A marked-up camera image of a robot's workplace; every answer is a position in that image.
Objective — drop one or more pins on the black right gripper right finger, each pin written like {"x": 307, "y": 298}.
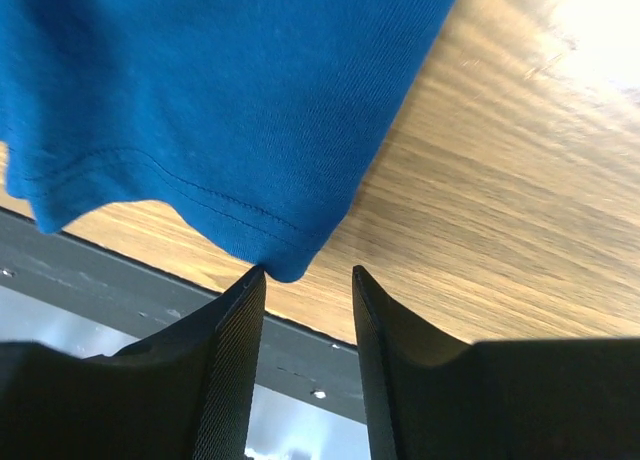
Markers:
{"x": 428, "y": 395}

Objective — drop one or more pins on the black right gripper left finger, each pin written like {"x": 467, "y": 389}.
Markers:
{"x": 184, "y": 392}

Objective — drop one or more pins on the navy blue printed t-shirt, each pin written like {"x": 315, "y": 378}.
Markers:
{"x": 255, "y": 120}

